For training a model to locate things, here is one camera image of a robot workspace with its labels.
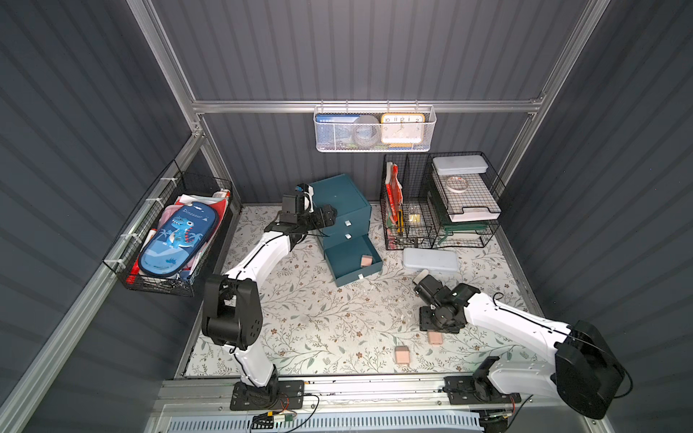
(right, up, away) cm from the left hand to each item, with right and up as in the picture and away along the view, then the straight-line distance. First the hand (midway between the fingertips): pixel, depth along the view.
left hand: (330, 215), depth 90 cm
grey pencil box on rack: (+49, +20, +13) cm, 55 cm away
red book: (+25, +13, +26) cm, 38 cm away
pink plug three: (+22, -42, -10) cm, 49 cm away
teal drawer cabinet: (+8, +2, -1) cm, 8 cm away
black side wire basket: (-44, +7, -12) cm, 47 cm away
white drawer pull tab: (+6, -7, +6) cm, 11 cm away
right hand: (+33, -34, -6) cm, 48 cm away
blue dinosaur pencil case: (-35, -7, -25) cm, 44 cm away
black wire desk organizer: (+42, +7, +17) cm, 46 cm away
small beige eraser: (+32, -21, +6) cm, 39 cm away
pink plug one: (+33, -38, -9) cm, 51 cm away
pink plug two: (+13, -17, +10) cm, 23 cm away
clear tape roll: (+46, +12, +10) cm, 49 cm away
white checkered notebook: (+53, +8, +7) cm, 54 cm away
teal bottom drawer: (+5, -16, +7) cm, 18 cm away
